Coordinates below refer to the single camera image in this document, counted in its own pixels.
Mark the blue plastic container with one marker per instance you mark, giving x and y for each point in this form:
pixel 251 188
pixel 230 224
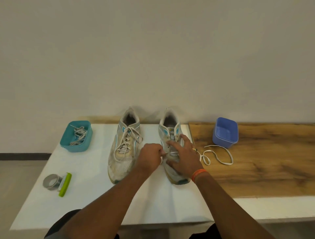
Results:
pixel 226 130

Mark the person's right hand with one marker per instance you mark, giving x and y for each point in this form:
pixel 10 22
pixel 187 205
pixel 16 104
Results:
pixel 187 160

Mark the teal plastic container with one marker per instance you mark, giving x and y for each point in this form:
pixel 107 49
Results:
pixel 65 140

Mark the green utility cutter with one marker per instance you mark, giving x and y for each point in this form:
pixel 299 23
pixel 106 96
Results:
pixel 65 186

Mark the worn white sneaker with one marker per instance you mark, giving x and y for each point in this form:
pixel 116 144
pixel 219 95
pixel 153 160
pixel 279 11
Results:
pixel 163 130
pixel 120 167

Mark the orange thread wristband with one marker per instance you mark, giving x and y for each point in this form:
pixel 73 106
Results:
pixel 198 173

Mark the white lace of sneaker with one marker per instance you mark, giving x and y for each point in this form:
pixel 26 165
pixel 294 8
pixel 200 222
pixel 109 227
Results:
pixel 126 142
pixel 226 164

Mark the person's left forearm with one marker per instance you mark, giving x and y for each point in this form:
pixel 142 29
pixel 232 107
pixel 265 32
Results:
pixel 103 209

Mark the black trousers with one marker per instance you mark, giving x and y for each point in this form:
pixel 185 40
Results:
pixel 56 224

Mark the person's right forearm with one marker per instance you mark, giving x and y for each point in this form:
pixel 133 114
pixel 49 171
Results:
pixel 231 209

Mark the grey tape roll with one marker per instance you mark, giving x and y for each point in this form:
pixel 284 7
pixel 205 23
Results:
pixel 46 186

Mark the person's left hand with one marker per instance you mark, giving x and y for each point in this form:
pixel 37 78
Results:
pixel 149 158

